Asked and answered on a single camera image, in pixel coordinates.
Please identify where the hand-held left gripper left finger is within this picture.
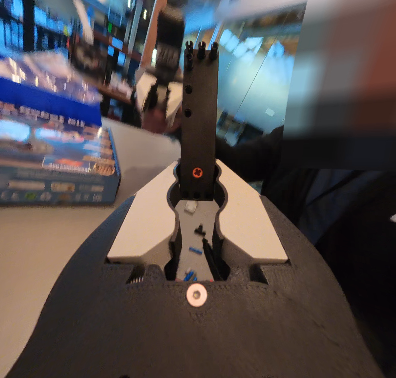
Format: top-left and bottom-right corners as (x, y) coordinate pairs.
(107, 159), (183, 268)

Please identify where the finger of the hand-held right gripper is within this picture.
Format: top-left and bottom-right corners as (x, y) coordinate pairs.
(166, 81), (184, 126)
(136, 74), (158, 113)

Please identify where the person's right hand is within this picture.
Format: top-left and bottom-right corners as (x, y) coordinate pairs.
(142, 107), (182, 134)

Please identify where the blue toy kit box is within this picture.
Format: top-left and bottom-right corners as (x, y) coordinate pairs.
(0, 101), (122, 206)

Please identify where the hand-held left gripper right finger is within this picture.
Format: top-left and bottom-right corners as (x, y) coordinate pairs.
(213, 159), (289, 270)

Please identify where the long black motor block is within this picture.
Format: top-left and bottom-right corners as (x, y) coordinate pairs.
(180, 40), (220, 203)

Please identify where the storage shelving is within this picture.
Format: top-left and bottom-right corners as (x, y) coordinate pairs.
(0, 0), (146, 118)

